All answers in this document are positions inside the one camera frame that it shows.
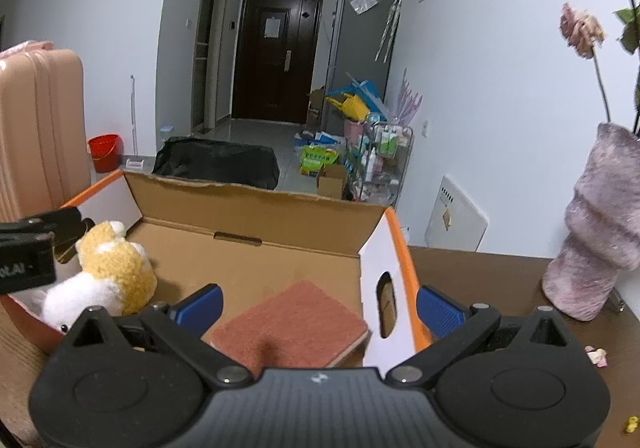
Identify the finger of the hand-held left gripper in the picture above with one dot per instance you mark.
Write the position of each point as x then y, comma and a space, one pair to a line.
55, 223

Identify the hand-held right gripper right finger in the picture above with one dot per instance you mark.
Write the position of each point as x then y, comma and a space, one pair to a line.
440, 312

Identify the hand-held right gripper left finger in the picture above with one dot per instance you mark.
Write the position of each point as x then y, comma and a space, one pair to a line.
200, 304

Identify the yellow and white plush toy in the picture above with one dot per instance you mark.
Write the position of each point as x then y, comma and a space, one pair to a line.
125, 273

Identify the reddish scouring pad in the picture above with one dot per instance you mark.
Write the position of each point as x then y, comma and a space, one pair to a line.
295, 323

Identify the orange and white cardboard box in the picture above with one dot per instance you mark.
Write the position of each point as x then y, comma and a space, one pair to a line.
300, 228

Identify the red bucket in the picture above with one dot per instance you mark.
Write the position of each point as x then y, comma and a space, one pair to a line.
105, 153

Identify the pink ribbed suitcase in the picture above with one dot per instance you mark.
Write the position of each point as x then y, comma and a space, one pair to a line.
35, 128

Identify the black duffel bag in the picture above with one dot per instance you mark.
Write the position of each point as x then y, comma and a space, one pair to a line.
215, 161

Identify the metal trolley cart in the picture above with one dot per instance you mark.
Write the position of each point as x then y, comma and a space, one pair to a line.
395, 163

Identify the pink petal scrap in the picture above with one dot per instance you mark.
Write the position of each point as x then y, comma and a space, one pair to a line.
596, 356

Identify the small brown cardboard box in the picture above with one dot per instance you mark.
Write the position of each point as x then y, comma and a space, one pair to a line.
331, 180

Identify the fuzzy pink vase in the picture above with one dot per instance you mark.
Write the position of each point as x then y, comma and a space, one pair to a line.
595, 228

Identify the green printed package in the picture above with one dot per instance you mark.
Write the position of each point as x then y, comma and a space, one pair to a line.
320, 159

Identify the pink waste bin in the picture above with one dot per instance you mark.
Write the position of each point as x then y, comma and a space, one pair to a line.
353, 129

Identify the yellow crumb scraps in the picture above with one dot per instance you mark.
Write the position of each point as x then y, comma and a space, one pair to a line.
631, 424

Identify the yellow watering can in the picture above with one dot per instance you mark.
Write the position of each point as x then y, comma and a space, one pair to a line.
352, 107

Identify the open side doorway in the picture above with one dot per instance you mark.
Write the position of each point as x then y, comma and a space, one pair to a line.
207, 53

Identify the open brown cardboard carton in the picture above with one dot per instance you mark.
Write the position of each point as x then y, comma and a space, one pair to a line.
315, 106

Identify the blue plastic rack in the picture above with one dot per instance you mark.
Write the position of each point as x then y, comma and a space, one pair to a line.
372, 91

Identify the dark brown entrance door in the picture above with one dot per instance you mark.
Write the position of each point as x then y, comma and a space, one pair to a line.
270, 78

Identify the grey refrigerator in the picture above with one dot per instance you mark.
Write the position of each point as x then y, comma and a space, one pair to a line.
360, 43

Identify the paper notice on door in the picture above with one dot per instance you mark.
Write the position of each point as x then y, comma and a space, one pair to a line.
271, 27

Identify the clear folded umbrella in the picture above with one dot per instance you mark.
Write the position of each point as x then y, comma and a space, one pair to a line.
390, 26

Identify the dried pink flower bouquet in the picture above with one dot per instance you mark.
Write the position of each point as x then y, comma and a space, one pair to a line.
580, 28

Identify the clear plastic bag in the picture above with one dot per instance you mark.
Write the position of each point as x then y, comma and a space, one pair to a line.
363, 2

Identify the white wall box cover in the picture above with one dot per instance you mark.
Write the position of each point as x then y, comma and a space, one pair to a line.
455, 213

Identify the white wall socket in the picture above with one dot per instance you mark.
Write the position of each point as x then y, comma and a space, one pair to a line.
426, 129

